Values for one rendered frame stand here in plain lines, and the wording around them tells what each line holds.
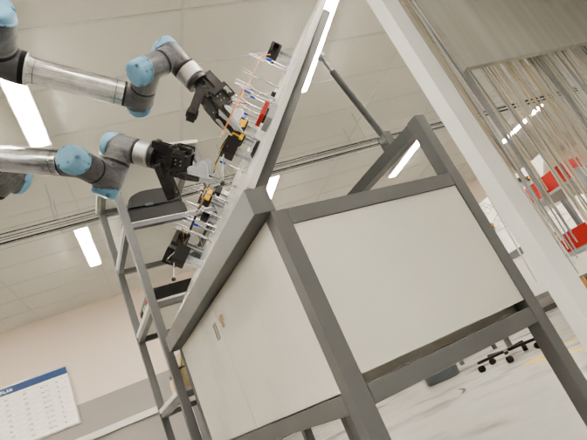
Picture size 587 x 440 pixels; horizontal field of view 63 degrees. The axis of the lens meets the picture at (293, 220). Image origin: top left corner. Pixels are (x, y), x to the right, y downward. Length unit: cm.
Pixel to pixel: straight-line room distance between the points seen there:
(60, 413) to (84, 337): 120
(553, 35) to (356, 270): 58
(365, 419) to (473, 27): 73
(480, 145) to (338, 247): 45
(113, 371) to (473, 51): 834
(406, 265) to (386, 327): 17
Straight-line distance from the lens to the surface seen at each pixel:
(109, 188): 146
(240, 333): 139
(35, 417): 894
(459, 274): 123
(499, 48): 94
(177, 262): 159
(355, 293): 104
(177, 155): 141
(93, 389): 885
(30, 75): 158
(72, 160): 135
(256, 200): 105
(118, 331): 897
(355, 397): 98
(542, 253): 71
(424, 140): 144
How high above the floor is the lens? 42
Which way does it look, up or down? 19 degrees up
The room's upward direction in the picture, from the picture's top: 25 degrees counter-clockwise
